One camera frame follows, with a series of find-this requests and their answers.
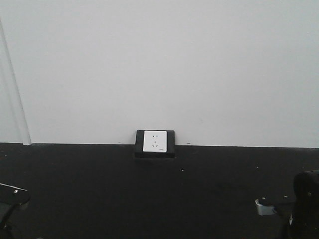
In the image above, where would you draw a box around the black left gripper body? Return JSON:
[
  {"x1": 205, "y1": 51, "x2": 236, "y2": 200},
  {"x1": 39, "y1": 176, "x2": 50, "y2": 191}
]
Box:
[{"x1": 0, "y1": 183, "x2": 30, "y2": 239}]

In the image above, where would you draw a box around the white outlet in black box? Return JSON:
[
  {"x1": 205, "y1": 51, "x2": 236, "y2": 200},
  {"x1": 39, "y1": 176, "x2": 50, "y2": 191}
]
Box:
[{"x1": 134, "y1": 129, "x2": 175, "y2": 159}]

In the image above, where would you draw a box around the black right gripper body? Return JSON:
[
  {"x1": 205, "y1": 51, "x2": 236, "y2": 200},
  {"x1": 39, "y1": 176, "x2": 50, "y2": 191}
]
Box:
[{"x1": 255, "y1": 170, "x2": 319, "y2": 239}]

